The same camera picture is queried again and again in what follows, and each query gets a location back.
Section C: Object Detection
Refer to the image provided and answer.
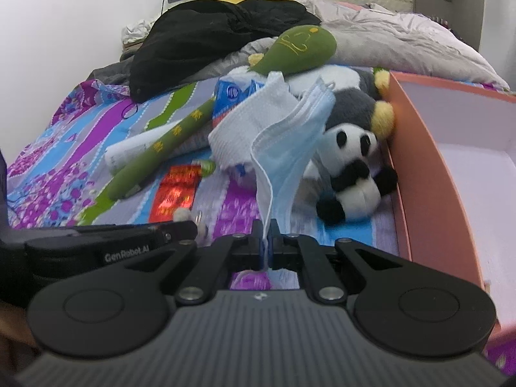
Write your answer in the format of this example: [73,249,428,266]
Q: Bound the grey penguin plush toy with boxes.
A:
[282,64,396,138]

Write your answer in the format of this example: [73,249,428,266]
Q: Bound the dark grey cloth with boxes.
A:
[88,47,134,86]

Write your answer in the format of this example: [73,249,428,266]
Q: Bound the blue red snack bag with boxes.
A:
[211,76,267,130]

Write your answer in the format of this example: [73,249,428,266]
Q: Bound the grey quilt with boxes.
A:
[197,0,509,91]

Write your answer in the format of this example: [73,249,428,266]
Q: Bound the black garment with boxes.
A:
[129,0,323,104]

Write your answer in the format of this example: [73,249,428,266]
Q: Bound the red envelope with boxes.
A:
[148,165,203,225]

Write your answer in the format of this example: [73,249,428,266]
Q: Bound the pink cardboard box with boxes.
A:
[381,70,516,333]

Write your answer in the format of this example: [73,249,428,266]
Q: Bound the white pompom keychain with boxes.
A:
[173,208,209,239]

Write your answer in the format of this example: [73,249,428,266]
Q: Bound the white tube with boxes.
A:
[104,123,179,175]

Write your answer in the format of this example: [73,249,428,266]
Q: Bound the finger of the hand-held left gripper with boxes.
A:
[154,219,199,246]

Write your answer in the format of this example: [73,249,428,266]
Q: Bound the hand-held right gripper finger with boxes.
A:
[268,219,409,304]
[120,220,269,306]

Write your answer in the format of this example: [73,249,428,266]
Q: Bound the white crumpled cloth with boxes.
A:
[121,17,163,46]

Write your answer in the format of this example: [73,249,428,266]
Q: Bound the panda plush toy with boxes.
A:
[315,123,400,223]

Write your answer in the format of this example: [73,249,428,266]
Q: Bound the blue face mask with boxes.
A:
[250,78,336,247]

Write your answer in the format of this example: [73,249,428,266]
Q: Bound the striped floral bedsheet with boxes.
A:
[6,77,404,291]

